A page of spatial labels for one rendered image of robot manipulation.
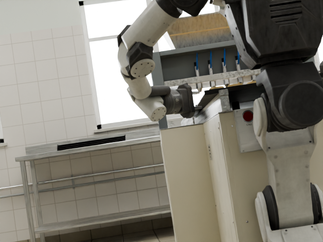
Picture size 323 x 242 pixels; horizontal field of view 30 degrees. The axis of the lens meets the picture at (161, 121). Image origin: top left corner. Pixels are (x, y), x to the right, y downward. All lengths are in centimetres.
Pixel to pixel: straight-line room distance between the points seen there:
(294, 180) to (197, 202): 92
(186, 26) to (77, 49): 338
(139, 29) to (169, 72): 101
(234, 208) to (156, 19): 66
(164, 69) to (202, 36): 23
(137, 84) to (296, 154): 53
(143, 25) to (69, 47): 432
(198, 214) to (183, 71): 64
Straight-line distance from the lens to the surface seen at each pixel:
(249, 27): 155
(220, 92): 192
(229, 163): 195
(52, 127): 596
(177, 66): 274
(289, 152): 175
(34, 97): 600
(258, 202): 186
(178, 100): 207
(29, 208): 527
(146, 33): 174
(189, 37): 274
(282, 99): 148
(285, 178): 179
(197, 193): 264
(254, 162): 196
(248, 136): 193
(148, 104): 199
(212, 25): 274
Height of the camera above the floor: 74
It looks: 3 degrees up
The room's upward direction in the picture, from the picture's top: 9 degrees counter-clockwise
